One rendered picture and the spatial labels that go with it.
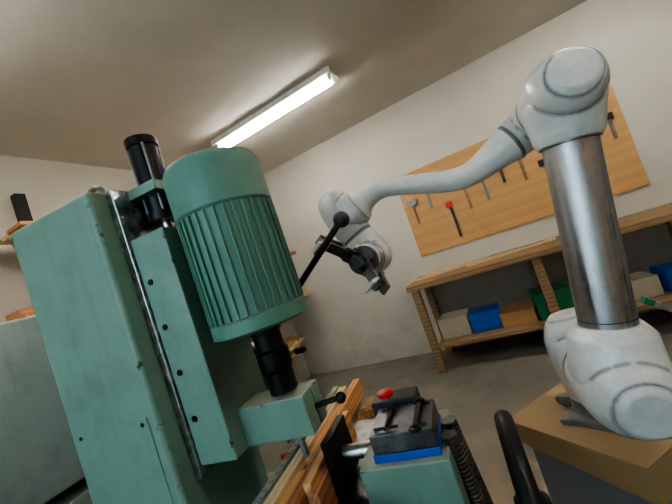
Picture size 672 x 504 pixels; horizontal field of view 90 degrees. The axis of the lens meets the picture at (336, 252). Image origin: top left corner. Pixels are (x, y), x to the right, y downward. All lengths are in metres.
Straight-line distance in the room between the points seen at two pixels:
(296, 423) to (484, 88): 3.62
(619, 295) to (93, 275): 0.96
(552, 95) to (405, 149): 3.16
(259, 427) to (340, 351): 3.77
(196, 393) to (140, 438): 0.12
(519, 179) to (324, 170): 2.09
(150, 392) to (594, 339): 0.82
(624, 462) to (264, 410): 0.75
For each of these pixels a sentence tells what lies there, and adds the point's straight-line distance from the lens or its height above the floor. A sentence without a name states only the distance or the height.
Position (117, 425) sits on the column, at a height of 1.12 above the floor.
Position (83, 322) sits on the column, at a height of 1.31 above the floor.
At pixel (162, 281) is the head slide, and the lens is 0.67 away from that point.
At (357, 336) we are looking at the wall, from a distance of 4.26.
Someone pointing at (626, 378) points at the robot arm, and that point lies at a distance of 0.82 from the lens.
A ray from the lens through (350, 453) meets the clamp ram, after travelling 0.65.
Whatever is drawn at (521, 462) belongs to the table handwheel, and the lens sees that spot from 0.57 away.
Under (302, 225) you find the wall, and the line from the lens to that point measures 4.31.
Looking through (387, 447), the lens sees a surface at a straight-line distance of 0.58.
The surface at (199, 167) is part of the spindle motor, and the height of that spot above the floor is 1.48.
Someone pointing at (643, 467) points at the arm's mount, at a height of 0.68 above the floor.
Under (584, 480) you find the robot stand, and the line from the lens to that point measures 1.16.
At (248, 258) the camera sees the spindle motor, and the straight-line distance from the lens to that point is 0.57.
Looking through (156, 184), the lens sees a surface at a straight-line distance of 0.72.
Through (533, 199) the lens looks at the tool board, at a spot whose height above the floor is 1.24.
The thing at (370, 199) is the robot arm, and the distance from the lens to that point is 1.00.
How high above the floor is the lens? 1.26
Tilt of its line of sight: 2 degrees up
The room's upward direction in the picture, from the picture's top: 19 degrees counter-clockwise
